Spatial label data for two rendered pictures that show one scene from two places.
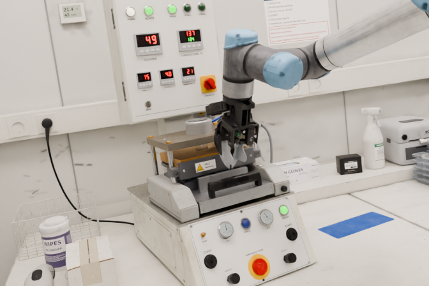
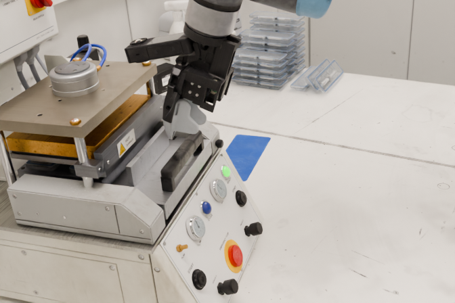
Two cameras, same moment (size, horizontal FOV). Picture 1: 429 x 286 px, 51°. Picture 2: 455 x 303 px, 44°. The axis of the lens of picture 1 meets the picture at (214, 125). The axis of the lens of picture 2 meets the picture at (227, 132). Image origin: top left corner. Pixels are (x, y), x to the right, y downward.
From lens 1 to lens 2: 0.71 m
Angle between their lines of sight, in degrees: 46
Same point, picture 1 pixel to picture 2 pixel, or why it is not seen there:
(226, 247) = (202, 250)
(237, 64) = not seen: outside the picture
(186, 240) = (166, 266)
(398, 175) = not seen: hidden behind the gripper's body
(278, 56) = not seen: outside the picture
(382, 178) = not seen: hidden behind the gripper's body
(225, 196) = (182, 180)
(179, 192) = (130, 199)
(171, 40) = not seen: outside the picture
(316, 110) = (97, 10)
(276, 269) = (244, 249)
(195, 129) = (82, 87)
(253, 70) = not seen: outside the picture
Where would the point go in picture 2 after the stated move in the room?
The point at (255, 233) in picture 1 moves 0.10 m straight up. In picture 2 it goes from (216, 216) to (211, 170)
